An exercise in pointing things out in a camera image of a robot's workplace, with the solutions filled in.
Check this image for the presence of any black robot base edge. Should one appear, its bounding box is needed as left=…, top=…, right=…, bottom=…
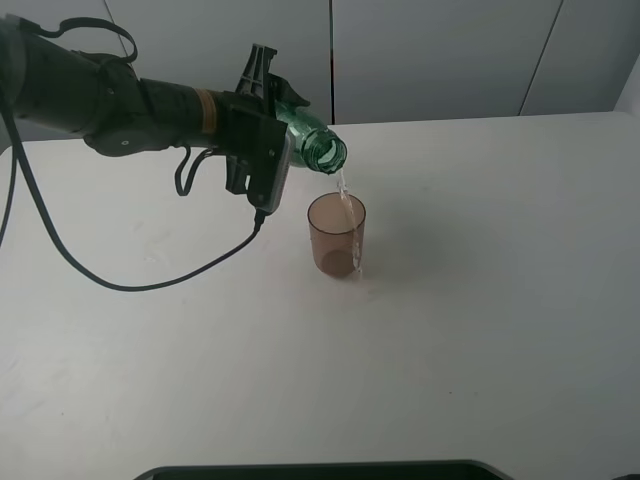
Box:
left=137, top=460, right=510, bottom=480

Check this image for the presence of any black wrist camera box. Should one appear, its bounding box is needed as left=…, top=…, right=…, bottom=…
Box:
left=247, top=118, right=293, bottom=216

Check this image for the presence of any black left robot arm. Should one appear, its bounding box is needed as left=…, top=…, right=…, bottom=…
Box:
left=1, top=15, right=287, bottom=210

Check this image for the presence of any green transparent water bottle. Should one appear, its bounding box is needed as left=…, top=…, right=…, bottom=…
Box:
left=275, top=102, right=347, bottom=175

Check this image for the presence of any pink translucent plastic cup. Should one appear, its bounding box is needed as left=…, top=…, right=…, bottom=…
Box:
left=307, top=192, right=366, bottom=279

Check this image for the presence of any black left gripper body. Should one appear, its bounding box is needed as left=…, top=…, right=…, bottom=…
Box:
left=216, top=91, right=275, bottom=194

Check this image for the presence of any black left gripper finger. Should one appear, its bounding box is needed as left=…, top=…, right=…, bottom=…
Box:
left=267, top=74, right=310, bottom=116
left=235, top=44, right=277, bottom=100

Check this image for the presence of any black camera cable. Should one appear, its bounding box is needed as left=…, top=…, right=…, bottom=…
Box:
left=0, top=99, right=266, bottom=292

